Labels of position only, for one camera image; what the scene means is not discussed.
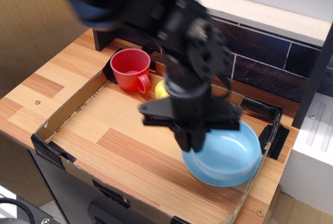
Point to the light blue bowl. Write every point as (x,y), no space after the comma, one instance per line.
(228,157)

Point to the white appliance at right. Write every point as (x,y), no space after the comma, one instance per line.
(307,176)

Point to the red plastic cup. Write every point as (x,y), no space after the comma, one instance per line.
(131,69)

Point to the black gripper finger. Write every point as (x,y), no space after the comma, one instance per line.
(198,136)
(180,135)

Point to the cardboard tray border with tape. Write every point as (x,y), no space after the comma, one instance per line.
(102,165)

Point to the yellow toy bell pepper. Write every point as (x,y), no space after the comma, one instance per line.
(160,90)

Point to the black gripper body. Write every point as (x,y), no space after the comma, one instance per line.
(190,108)

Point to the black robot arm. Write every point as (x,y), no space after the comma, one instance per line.
(196,51)

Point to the wooden shelf with tile backsplash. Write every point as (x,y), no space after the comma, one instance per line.
(275,51)

